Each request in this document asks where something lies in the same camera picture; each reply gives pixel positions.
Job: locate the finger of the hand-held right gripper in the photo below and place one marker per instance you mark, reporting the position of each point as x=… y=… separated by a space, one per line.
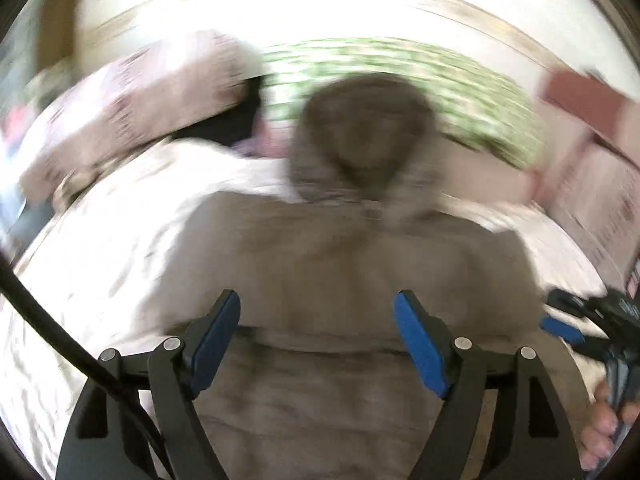
x=572 y=305
x=561 y=329

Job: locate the white quilted bedspread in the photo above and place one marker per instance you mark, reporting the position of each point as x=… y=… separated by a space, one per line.
x=100 y=260

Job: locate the grey-brown hoodie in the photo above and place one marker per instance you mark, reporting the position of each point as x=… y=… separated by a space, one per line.
x=325 y=260

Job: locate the person's right hand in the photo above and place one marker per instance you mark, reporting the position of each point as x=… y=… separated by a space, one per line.
x=600 y=435

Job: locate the striped pink back cushion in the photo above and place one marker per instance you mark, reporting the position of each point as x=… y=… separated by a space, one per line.
x=610 y=200

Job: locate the striped pink bolster pillow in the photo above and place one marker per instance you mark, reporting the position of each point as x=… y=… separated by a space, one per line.
x=125 y=105

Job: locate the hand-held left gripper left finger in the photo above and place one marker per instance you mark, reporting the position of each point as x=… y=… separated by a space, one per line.
x=216 y=345

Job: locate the green patterned pillow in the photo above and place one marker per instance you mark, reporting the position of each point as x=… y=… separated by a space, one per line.
x=475 y=110

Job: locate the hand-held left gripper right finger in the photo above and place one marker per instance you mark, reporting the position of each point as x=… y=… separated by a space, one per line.
x=420 y=345

